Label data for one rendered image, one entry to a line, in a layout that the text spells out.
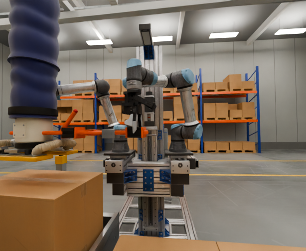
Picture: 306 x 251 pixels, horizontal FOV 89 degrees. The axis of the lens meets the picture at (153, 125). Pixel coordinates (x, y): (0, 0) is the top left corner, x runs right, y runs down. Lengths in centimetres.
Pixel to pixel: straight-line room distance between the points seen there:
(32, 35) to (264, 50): 1129
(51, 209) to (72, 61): 1109
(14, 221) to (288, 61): 1217
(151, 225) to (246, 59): 1036
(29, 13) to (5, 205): 92
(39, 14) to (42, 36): 11
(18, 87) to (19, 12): 38
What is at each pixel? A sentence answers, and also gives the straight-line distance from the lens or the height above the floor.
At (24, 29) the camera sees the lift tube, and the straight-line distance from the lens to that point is 113.
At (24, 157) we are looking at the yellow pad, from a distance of 95.
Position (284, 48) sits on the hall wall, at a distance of 1226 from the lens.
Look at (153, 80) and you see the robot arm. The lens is 88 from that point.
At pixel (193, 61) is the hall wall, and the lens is 1018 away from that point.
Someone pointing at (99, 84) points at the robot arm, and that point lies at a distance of 137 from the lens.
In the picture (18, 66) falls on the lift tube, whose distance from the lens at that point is 109.
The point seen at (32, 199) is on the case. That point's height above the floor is 94.
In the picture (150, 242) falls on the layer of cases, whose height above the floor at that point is 54.
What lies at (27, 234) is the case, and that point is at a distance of 96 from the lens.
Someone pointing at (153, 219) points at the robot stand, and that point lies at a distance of 162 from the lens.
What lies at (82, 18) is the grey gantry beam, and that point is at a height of 310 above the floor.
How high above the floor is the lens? 123
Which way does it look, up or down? 1 degrees up
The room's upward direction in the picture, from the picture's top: 1 degrees counter-clockwise
